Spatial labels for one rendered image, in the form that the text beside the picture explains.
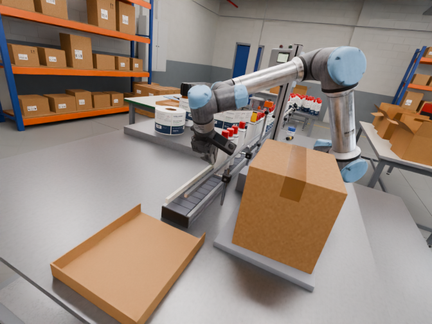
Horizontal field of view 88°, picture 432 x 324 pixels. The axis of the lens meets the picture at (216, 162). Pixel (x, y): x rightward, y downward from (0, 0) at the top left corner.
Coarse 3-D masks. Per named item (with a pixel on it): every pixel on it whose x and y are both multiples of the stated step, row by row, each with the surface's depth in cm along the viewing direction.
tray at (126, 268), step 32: (128, 224) 72; (160, 224) 74; (64, 256) 55; (96, 256) 60; (128, 256) 61; (160, 256) 63; (192, 256) 64; (96, 288) 52; (128, 288) 53; (160, 288) 54; (128, 320) 45
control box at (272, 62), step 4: (272, 52) 131; (276, 52) 128; (304, 52) 124; (272, 56) 131; (276, 56) 129; (272, 60) 132; (276, 60) 129; (288, 60) 122; (272, 64) 132; (276, 64) 129; (292, 84) 129
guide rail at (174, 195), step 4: (208, 168) 100; (200, 172) 95; (204, 172) 97; (196, 176) 92; (200, 176) 94; (192, 180) 88; (196, 180) 91; (184, 184) 84; (188, 184) 86; (180, 188) 81; (184, 188) 84; (176, 192) 79; (180, 192) 81; (168, 196) 76; (172, 196) 76; (176, 196) 79; (168, 200) 75; (172, 200) 77
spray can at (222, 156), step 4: (224, 132) 96; (228, 132) 97; (224, 136) 97; (228, 136) 98; (220, 152) 99; (224, 152) 99; (220, 156) 100; (224, 156) 100; (216, 160) 102; (220, 160) 100; (224, 160) 101; (216, 164) 102; (224, 168) 104; (220, 172) 103
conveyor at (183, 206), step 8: (264, 136) 175; (256, 144) 154; (240, 160) 123; (232, 168) 112; (216, 176) 102; (192, 184) 92; (208, 184) 94; (216, 184) 95; (184, 192) 86; (200, 192) 87; (208, 192) 88; (176, 200) 80; (184, 200) 81; (192, 200) 82; (200, 200) 83; (168, 208) 76; (176, 208) 76; (184, 208) 77; (192, 208) 77
